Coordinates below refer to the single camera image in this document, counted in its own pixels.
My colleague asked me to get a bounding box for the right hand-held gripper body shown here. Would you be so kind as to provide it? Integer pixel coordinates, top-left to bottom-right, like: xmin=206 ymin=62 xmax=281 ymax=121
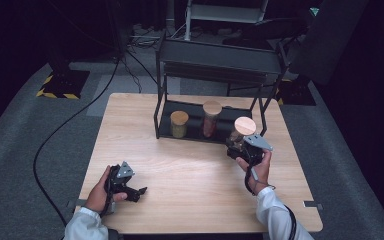
xmin=226 ymin=133 xmax=275 ymax=166

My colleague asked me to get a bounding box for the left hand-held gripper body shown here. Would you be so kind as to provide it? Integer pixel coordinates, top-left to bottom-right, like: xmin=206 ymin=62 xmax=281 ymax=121
xmin=104 ymin=161 xmax=140 ymax=203

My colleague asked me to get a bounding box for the tall glass jar wooden lid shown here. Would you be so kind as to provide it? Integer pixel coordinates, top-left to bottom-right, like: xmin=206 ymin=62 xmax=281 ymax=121
xmin=228 ymin=115 xmax=258 ymax=151

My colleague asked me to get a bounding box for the medium glass jar wooden lid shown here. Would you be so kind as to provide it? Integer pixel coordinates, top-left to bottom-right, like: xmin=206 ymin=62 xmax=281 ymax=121
xmin=201 ymin=99 xmax=224 ymax=139

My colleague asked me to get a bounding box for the black two-tier metal shelf rack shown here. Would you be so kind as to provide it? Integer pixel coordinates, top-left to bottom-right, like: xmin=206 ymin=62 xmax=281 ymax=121
xmin=153 ymin=31 xmax=292 ymax=147

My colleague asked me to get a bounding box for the short glass jar wooden lid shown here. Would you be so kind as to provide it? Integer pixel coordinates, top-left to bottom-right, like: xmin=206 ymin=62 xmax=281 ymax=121
xmin=169 ymin=110 xmax=190 ymax=140

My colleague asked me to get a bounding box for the person's right hand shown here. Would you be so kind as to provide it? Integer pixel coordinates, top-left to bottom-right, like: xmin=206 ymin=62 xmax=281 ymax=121
xmin=235 ymin=149 xmax=273 ymax=196

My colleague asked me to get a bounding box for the person's left hand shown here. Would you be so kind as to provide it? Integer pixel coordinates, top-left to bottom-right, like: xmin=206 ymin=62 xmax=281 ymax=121
xmin=84 ymin=166 xmax=129 ymax=215

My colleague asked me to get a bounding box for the black base with hazard stripes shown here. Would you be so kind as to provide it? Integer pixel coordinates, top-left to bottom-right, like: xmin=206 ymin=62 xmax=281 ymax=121
xmin=275 ymin=77 xmax=317 ymax=107
xmin=35 ymin=68 xmax=91 ymax=101

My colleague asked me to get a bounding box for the white metal stand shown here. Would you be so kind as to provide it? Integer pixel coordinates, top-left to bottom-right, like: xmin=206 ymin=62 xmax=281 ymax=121
xmin=183 ymin=0 xmax=270 ymax=42

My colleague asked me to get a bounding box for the large dark panel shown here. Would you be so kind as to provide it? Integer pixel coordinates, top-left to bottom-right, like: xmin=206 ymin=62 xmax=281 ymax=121
xmin=287 ymin=0 xmax=370 ymax=86

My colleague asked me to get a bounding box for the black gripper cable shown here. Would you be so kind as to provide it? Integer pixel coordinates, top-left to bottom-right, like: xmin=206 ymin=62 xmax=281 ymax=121
xmin=244 ymin=163 xmax=298 ymax=240
xmin=100 ymin=173 xmax=118 ymax=220

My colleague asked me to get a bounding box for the grey metal table bracket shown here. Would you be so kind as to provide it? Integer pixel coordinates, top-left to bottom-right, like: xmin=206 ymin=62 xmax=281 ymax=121
xmin=302 ymin=200 xmax=324 ymax=211
xmin=66 ymin=198 xmax=88 ymax=209

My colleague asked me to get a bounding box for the thick black floor cable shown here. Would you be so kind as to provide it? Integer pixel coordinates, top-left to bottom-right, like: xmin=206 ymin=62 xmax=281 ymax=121
xmin=32 ymin=56 xmax=121 ymax=228

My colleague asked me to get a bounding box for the thin black floor cable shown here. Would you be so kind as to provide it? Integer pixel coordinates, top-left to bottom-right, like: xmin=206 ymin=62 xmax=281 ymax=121
xmin=125 ymin=49 xmax=160 ymax=95

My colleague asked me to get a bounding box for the bundle of floor cables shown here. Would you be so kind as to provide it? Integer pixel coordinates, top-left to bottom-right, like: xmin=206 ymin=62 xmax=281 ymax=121
xmin=128 ymin=23 xmax=168 ymax=50

